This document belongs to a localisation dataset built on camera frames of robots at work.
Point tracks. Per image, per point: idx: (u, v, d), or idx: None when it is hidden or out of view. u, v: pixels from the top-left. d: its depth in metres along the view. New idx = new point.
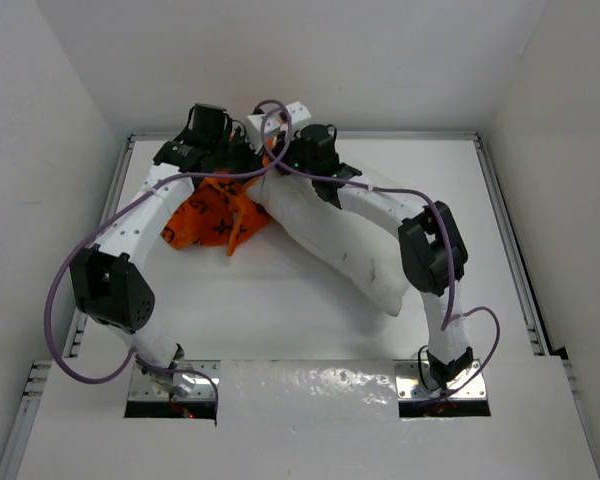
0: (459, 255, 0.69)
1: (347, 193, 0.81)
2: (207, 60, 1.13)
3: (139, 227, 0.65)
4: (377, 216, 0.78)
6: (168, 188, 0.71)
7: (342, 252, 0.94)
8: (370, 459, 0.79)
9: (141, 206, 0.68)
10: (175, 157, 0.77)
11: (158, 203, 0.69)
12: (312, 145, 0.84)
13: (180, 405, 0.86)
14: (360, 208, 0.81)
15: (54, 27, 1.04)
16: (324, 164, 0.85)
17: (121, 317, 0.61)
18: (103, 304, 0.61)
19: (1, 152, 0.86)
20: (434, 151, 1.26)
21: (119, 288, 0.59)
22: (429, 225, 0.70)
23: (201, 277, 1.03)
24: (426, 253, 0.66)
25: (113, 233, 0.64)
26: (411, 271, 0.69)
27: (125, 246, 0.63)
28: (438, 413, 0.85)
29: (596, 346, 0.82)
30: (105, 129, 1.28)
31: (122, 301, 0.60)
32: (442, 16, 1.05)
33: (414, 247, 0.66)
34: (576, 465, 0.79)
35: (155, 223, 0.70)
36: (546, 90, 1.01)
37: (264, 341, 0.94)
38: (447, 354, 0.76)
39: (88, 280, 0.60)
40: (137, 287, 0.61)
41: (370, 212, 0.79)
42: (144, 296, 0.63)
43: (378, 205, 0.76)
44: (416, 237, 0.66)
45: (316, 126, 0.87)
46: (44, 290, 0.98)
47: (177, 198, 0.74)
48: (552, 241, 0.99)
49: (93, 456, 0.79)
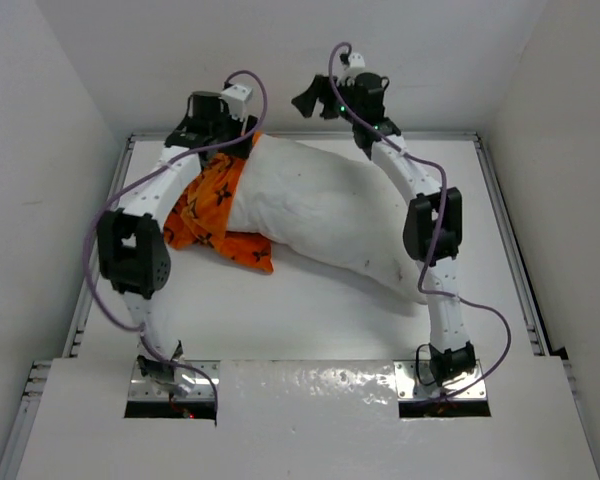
0: (454, 237, 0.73)
1: (380, 148, 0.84)
2: (207, 60, 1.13)
3: (159, 193, 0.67)
4: (399, 181, 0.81)
6: (182, 163, 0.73)
7: (364, 258, 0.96)
8: (370, 459, 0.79)
9: (157, 177, 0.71)
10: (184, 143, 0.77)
11: (174, 173, 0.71)
12: (362, 93, 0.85)
13: (180, 405, 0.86)
14: (385, 165, 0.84)
15: (55, 27, 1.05)
16: (370, 112, 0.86)
17: (144, 273, 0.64)
18: (127, 265, 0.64)
19: (2, 152, 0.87)
20: (434, 151, 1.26)
21: (144, 245, 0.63)
22: (438, 206, 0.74)
23: (202, 277, 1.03)
24: (427, 229, 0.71)
25: (134, 199, 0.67)
26: (409, 237, 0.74)
27: (147, 209, 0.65)
28: (438, 413, 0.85)
29: (596, 345, 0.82)
30: (105, 129, 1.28)
31: (147, 259, 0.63)
32: (442, 16, 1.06)
33: (418, 221, 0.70)
34: (577, 466, 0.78)
35: (171, 195, 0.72)
36: (546, 89, 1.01)
37: (264, 341, 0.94)
38: (445, 342, 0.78)
39: (112, 241, 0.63)
40: (157, 246, 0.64)
41: (394, 175, 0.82)
42: (162, 256, 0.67)
43: (403, 171, 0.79)
44: (424, 213, 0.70)
45: (367, 76, 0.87)
46: (43, 290, 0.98)
47: (188, 175, 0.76)
48: (553, 240, 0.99)
49: (93, 457, 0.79)
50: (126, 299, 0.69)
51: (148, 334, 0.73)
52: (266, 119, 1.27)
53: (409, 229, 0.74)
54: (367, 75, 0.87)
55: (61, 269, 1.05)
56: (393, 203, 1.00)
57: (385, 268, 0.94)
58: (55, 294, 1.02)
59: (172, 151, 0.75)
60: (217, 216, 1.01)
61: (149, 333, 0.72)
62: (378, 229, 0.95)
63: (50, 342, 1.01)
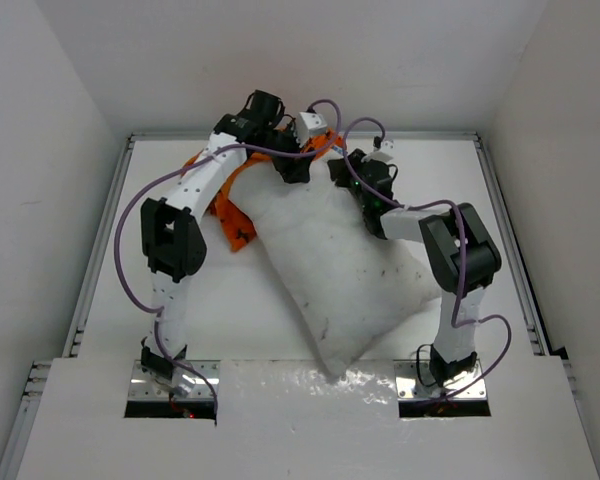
0: (490, 259, 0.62)
1: (388, 216, 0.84)
2: (207, 60, 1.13)
3: (201, 187, 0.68)
4: (411, 232, 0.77)
6: (225, 155, 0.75)
7: (304, 298, 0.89)
8: (370, 459, 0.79)
9: (201, 168, 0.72)
10: (232, 129, 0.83)
11: (217, 166, 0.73)
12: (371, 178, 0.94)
13: (180, 405, 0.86)
14: (399, 231, 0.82)
15: (55, 28, 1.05)
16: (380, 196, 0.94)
17: (179, 261, 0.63)
18: (164, 250, 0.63)
19: (3, 152, 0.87)
20: (433, 151, 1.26)
21: (184, 236, 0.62)
22: (454, 228, 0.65)
23: (201, 278, 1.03)
24: (448, 248, 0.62)
25: (177, 188, 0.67)
26: (436, 270, 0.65)
27: (189, 202, 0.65)
28: (438, 413, 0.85)
29: (597, 345, 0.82)
30: (106, 128, 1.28)
31: (184, 250, 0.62)
32: (442, 16, 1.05)
33: (434, 243, 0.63)
34: (577, 467, 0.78)
35: (212, 185, 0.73)
36: (546, 89, 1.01)
37: (265, 342, 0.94)
38: (452, 355, 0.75)
39: (153, 226, 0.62)
40: (196, 236, 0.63)
41: (405, 231, 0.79)
42: (200, 245, 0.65)
43: (407, 215, 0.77)
44: (437, 230, 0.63)
45: (378, 166, 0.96)
46: (42, 290, 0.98)
47: (229, 167, 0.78)
48: (553, 240, 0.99)
49: (91, 457, 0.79)
50: (154, 279, 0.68)
51: (164, 320, 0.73)
52: (295, 105, 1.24)
53: (432, 259, 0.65)
54: (377, 165, 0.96)
55: (62, 269, 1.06)
56: (357, 267, 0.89)
57: (316, 320, 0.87)
58: (55, 295, 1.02)
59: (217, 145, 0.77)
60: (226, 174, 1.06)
61: (164, 320, 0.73)
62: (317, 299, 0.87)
63: (51, 341, 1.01)
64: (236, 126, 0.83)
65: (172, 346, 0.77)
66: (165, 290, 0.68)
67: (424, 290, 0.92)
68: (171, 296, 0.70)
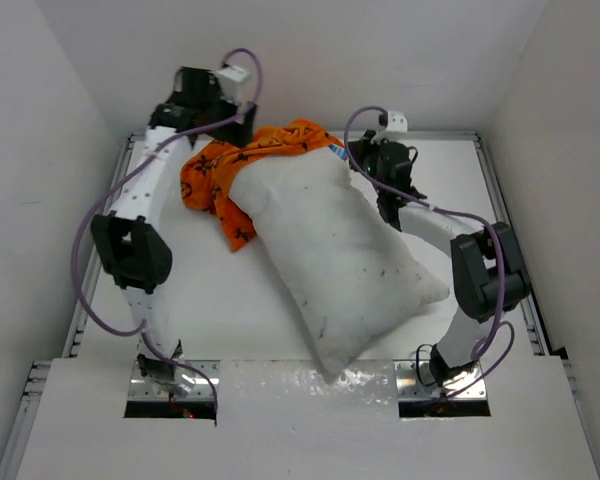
0: (520, 286, 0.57)
1: (408, 213, 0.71)
2: (207, 60, 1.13)
3: (150, 190, 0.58)
4: (436, 238, 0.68)
6: (169, 149, 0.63)
7: (304, 297, 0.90)
8: (370, 458, 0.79)
9: (146, 168, 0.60)
10: (168, 121, 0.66)
11: (164, 162, 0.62)
12: (388, 165, 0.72)
13: (180, 405, 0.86)
14: (419, 230, 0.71)
15: (55, 27, 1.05)
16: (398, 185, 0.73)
17: (148, 274, 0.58)
18: (127, 265, 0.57)
19: (3, 151, 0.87)
20: (433, 152, 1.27)
21: (144, 250, 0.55)
22: (487, 248, 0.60)
23: (201, 279, 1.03)
24: (479, 273, 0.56)
25: (124, 199, 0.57)
26: (460, 291, 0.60)
27: (141, 211, 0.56)
28: (438, 413, 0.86)
29: (597, 345, 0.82)
30: (105, 128, 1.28)
31: (147, 262, 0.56)
32: (442, 16, 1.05)
33: (467, 266, 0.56)
34: (578, 468, 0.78)
35: (164, 185, 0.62)
36: (546, 89, 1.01)
37: (264, 342, 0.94)
38: (452, 357, 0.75)
39: (109, 245, 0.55)
40: (159, 245, 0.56)
41: (429, 235, 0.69)
42: (165, 252, 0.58)
43: (438, 224, 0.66)
44: (470, 252, 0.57)
45: (396, 146, 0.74)
46: (42, 290, 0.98)
47: (179, 159, 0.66)
48: (554, 240, 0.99)
49: (92, 457, 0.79)
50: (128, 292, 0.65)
51: (151, 331, 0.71)
52: (295, 104, 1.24)
53: (458, 280, 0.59)
54: (396, 145, 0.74)
55: (61, 269, 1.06)
56: (358, 266, 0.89)
57: (315, 318, 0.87)
58: (55, 294, 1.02)
59: (156, 133, 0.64)
60: (226, 174, 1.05)
61: (150, 330, 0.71)
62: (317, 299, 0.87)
63: (51, 341, 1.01)
64: (172, 117, 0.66)
65: (165, 350, 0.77)
66: (140, 302, 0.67)
67: (424, 291, 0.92)
68: (149, 307, 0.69)
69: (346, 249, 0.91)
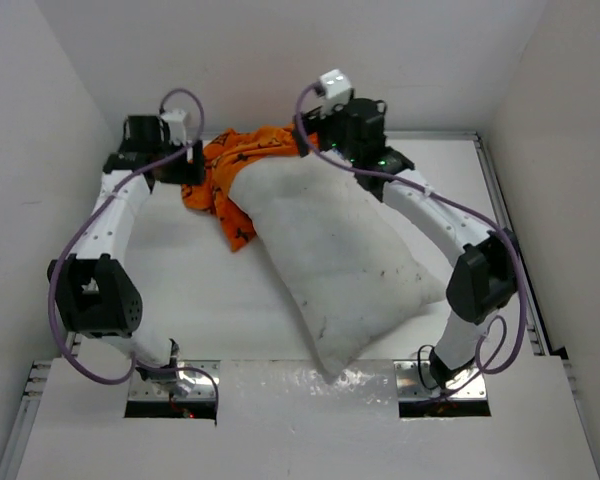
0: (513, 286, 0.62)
1: (397, 191, 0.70)
2: (207, 60, 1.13)
3: (111, 228, 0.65)
4: (428, 226, 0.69)
6: (127, 190, 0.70)
7: (303, 297, 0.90)
8: (370, 458, 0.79)
9: (105, 212, 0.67)
10: (125, 165, 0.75)
11: (122, 204, 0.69)
12: (358, 124, 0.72)
13: (180, 405, 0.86)
14: (408, 210, 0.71)
15: (55, 27, 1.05)
16: (370, 145, 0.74)
17: (116, 319, 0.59)
18: (94, 315, 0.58)
19: (3, 151, 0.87)
20: (433, 152, 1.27)
21: (108, 287, 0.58)
22: (487, 253, 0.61)
23: (201, 279, 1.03)
24: (483, 286, 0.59)
25: (86, 240, 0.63)
26: (456, 299, 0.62)
27: (103, 249, 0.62)
28: (438, 413, 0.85)
29: (597, 345, 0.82)
30: (105, 128, 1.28)
31: (114, 303, 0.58)
32: (442, 16, 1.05)
33: (472, 281, 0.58)
34: (578, 467, 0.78)
35: (124, 225, 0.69)
36: (546, 89, 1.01)
37: (264, 342, 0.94)
38: (450, 358, 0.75)
39: (73, 291, 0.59)
40: (123, 281, 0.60)
41: (419, 218, 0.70)
42: (130, 293, 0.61)
43: (434, 217, 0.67)
44: (479, 267, 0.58)
45: (359, 102, 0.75)
46: (42, 290, 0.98)
47: (136, 203, 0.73)
48: (554, 240, 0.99)
49: (91, 457, 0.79)
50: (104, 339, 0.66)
51: (144, 354, 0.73)
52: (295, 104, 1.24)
53: (456, 286, 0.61)
54: (360, 101, 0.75)
55: None
56: (358, 267, 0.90)
57: (315, 319, 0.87)
58: None
59: (112, 182, 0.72)
60: (226, 175, 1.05)
61: (142, 354, 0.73)
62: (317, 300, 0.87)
63: (51, 341, 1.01)
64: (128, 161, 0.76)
65: (157, 362, 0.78)
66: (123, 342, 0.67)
67: (423, 291, 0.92)
68: (133, 343, 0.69)
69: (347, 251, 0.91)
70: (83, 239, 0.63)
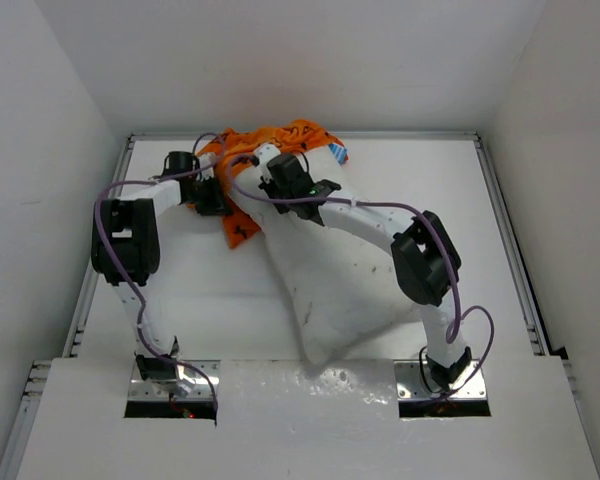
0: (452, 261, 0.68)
1: (329, 210, 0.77)
2: (207, 60, 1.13)
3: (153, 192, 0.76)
4: (364, 233, 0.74)
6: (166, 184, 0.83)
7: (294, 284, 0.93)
8: (370, 459, 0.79)
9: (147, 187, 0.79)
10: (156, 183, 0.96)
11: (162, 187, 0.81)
12: (278, 171, 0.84)
13: (180, 405, 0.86)
14: (344, 226, 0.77)
15: (55, 28, 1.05)
16: (297, 185, 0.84)
17: (138, 253, 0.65)
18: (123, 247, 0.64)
19: (2, 151, 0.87)
20: (433, 151, 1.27)
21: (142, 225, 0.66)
22: (419, 236, 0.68)
23: (200, 279, 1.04)
24: (423, 266, 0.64)
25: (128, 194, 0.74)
26: (407, 287, 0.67)
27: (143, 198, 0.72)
28: (438, 413, 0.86)
29: (597, 345, 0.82)
30: (105, 129, 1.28)
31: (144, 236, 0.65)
32: (442, 16, 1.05)
33: (409, 262, 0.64)
34: (577, 468, 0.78)
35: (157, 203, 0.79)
36: (545, 89, 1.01)
37: (264, 342, 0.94)
38: (446, 357, 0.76)
39: (112, 224, 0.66)
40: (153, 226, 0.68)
41: (355, 230, 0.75)
42: (154, 244, 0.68)
43: (365, 220, 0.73)
44: (412, 251, 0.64)
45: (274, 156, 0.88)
46: (42, 290, 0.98)
47: (173, 195, 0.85)
48: (554, 240, 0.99)
49: (91, 457, 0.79)
50: (120, 290, 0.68)
51: (146, 325, 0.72)
52: (296, 104, 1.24)
53: (403, 276, 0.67)
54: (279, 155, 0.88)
55: (62, 269, 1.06)
56: (350, 260, 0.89)
57: (302, 306, 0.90)
58: (55, 295, 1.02)
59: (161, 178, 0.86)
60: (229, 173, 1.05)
61: (147, 324, 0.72)
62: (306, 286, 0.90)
63: (51, 341, 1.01)
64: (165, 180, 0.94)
65: (159, 346, 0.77)
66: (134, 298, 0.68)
67: None
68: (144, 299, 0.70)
69: (340, 244, 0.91)
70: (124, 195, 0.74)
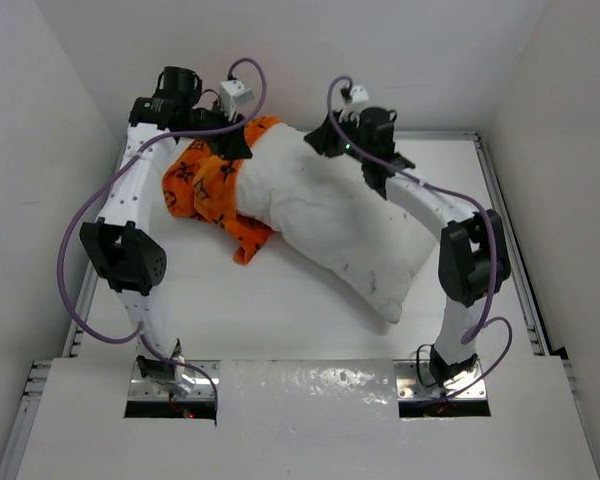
0: (503, 270, 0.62)
1: (396, 183, 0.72)
2: (207, 60, 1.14)
3: (138, 194, 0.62)
4: (424, 214, 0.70)
6: (152, 150, 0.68)
7: (343, 262, 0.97)
8: (370, 459, 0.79)
9: (131, 170, 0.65)
10: (149, 116, 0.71)
11: (147, 164, 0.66)
12: (368, 129, 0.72)
13: (180, 405, 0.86)
14: (406, 201, 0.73)
15: (54, 28, 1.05)
16: (380, 150, 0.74)
17: (141, 272, 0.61)
18: (126, 268, 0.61)
19: (3, 152, 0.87)
20: (433, 151, 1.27)
21: (136, 253, 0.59)
22: (475, 233, 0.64)
23: (200, 279, 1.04)
24: (466, 262, 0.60)
25: (112, 202, 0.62)
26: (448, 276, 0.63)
27: (129, 214, 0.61)
28: (438, 413, 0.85)
29: (597, 345, 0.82)
30: (105, 128, 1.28)
31: (138, 263, 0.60)
32: (441, 16, 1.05)
33: (455, 252, 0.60)
34: (576, 468, 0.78)
35: (150, 186, 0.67)
36: (545, 89, 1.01)
37: (264, 341, 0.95)
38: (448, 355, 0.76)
39: (104, 251, 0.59)
40: (146, 245, 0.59)
41: (417, 207, 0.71)
42: (154, 252, 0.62)
43: (427, 202, 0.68)
44: (462, 243, 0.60)
45: (376, 109, 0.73)
46: (42, 291, 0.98)
47: (161, 162, 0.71)
48: (554, 240, 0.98)
49: (91, 457, 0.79)
50: (122, 296, 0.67)
51: (148, 332, 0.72)
52: (296, 104, 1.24)
53: (446, 265, 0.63)
54: (376, 108, 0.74)
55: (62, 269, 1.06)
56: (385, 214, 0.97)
57: (362, 275, 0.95)
58: (54, 295, 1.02)
59: (141, 137, 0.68)
60: (224, 193, 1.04)
61: (149, 330, 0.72)
62: (360, 260, 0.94)
63: (51, 342, 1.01)
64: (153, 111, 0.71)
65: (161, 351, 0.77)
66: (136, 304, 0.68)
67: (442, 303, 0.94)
68: (146, 308, 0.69)
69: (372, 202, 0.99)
70: (109, 200, 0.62)
